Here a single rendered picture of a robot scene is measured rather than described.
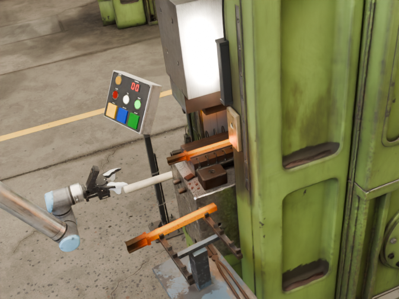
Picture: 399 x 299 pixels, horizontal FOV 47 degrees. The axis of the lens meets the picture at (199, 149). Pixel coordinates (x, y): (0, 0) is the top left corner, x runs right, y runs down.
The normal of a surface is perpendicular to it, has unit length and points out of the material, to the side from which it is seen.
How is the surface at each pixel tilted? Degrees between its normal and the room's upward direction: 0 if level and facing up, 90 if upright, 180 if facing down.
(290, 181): 90
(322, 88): 89
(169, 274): 0
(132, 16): 90
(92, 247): 0
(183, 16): 90
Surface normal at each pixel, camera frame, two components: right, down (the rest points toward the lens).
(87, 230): -0.11, -0.81
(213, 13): 0.37, 0.51
